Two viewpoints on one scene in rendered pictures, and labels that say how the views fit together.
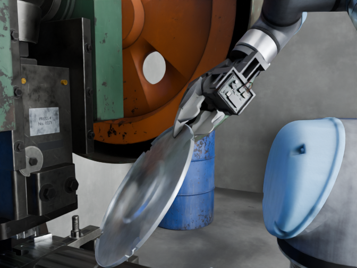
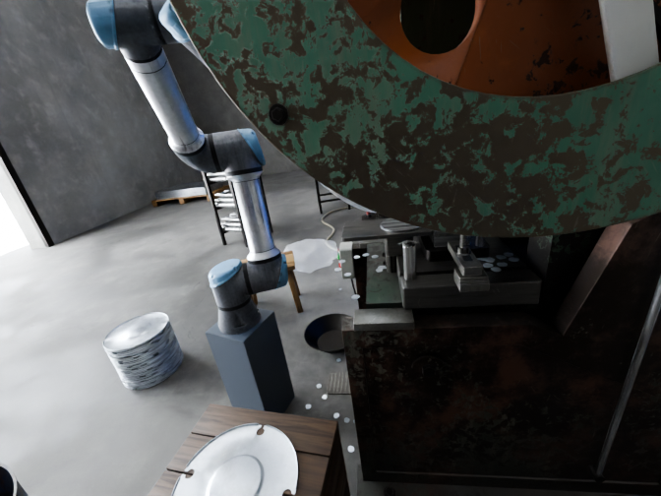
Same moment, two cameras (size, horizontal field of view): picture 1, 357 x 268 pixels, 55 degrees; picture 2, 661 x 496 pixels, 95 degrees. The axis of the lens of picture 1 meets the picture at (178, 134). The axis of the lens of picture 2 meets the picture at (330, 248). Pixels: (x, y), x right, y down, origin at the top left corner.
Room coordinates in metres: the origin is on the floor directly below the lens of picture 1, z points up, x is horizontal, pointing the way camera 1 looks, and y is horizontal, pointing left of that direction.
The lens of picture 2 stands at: (1.37, -0.22, 1.09)
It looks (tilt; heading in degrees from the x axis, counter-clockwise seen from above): 23 degrees down; 163
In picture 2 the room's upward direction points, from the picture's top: 8 degrees counter-clockwise
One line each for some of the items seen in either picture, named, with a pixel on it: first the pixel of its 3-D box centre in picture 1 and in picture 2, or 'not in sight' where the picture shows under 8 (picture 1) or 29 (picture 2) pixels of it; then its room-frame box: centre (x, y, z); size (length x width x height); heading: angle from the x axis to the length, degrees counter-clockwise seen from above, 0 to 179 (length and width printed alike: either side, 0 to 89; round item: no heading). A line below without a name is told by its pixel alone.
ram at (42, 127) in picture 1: (29, 133); not in sight; (0.68, 0.30, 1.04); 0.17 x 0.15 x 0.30; 63
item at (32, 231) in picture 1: (24, 226); not in sight; (0.69, 0.33, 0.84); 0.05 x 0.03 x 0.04; 153
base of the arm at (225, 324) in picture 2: not in sight; (237, 309); (0.36, -0.30, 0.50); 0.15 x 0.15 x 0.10
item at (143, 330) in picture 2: not in sight; (137, 330); (-0.16, -0.83, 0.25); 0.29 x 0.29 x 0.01
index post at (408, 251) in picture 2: not in sight; (409, 260); (0.80, 0.14, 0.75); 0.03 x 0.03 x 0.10; 63
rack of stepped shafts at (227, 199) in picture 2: not in sight; (237, 196); (-1.90, -0.16, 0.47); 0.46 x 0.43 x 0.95; 43
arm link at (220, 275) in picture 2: not in sight; (230, 281); (0.36, -0.30, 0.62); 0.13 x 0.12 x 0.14; 85
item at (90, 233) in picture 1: (78, 234); (464, 253); (0.85, 0.26, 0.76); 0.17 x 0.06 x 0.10; 153
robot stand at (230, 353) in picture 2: not in sight; (254, 367); (0.36, -0.30, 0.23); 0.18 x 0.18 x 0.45; 45
